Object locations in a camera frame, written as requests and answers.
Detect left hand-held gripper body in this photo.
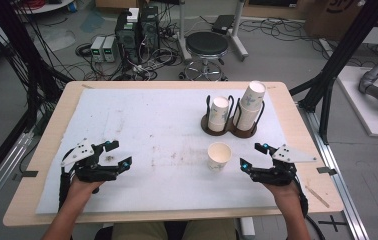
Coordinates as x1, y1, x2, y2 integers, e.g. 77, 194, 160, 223
59, 137, 122, 183

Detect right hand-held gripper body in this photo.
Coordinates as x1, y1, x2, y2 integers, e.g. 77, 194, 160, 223
248, 143, 318, 187

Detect single white paper cup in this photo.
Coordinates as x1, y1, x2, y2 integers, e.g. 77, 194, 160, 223
207, 141, 233, 173

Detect tall stack of nested cups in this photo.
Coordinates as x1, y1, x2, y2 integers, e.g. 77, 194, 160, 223
234, 80, 267, 132

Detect short stack of nested cups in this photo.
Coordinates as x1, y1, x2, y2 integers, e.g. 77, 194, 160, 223
207, 96, 231, 133

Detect black double cup holder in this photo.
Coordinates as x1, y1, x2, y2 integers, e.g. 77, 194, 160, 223
200, 94, 267, 140

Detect person's right hand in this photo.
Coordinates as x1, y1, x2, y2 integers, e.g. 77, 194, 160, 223
262, 180, 301, 205

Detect person's left hand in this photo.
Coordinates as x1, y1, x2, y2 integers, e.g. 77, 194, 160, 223
67, 175, 105, 202

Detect black tape strip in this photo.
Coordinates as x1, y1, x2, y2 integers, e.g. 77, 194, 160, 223
12, 170, 39, 182
316, 166, 338, 177

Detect white foam mat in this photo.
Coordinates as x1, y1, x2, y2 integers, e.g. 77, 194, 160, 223
35, 87, 309, 215

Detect white table leg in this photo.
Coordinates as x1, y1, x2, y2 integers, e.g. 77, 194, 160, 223
239, 216, 257, 240

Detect person's khaki trousers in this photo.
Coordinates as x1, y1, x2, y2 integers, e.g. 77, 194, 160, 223
110, 218, 241, 240

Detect white floor platform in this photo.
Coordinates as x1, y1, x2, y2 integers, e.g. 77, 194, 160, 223
336, 65, 378, 139

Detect grey bench power supply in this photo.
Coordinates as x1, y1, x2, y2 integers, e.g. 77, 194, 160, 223
89, 35, 107, 64
102, 35, 119, 64

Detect black computer tower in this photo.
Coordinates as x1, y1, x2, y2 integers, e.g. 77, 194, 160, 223
139, 5, 161, 52
114, 9, 142, 65

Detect black round stool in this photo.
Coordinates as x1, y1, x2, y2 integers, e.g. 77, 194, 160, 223
178, 31, 230, 82

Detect flat black device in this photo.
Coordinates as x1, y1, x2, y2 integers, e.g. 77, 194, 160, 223
211, 14, 235, 35

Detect small white box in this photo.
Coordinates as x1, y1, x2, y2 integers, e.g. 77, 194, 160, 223
126, 7, 141, 24

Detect cardboard box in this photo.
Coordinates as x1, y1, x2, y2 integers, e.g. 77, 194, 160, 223
302, 0, 369, 42

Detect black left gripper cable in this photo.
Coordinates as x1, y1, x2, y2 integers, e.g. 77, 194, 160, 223
58, 165, 74, 212

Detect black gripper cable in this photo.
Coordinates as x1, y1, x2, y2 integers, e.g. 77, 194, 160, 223
58, 165, 74, 212
292, 178, 327, 240

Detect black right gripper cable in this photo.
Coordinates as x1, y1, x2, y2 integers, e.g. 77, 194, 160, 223
292, 178, 327, 240

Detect aluminium floor rail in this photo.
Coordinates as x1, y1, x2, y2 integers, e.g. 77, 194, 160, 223
0, 130, 35, 224
297, 102, 371, 240

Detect black metal frame post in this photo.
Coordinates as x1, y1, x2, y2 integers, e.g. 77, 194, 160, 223
0, 0, 75, 198
289, 0, 378, 145

